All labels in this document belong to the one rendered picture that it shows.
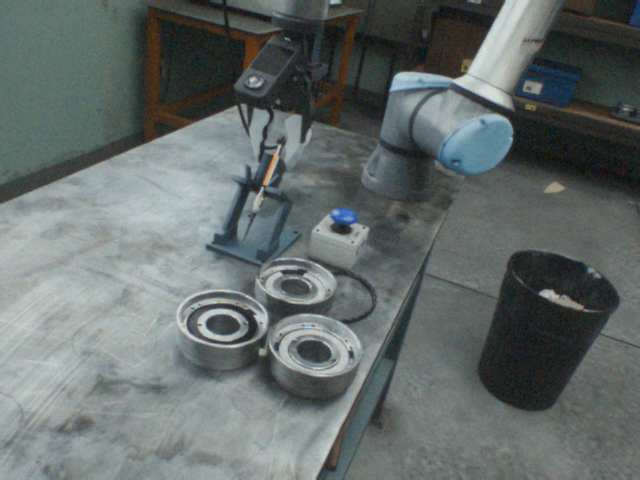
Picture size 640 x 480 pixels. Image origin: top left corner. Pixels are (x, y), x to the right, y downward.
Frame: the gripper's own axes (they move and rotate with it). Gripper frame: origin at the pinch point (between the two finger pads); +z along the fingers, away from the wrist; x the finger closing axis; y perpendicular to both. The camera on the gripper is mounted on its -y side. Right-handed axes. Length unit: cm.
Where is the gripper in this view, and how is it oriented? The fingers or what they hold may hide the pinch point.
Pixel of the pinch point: (272, 160)
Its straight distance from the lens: 86.0
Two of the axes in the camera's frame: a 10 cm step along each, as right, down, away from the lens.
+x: -9.1, -3.2, 2.6
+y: 3.8, -3.9, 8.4
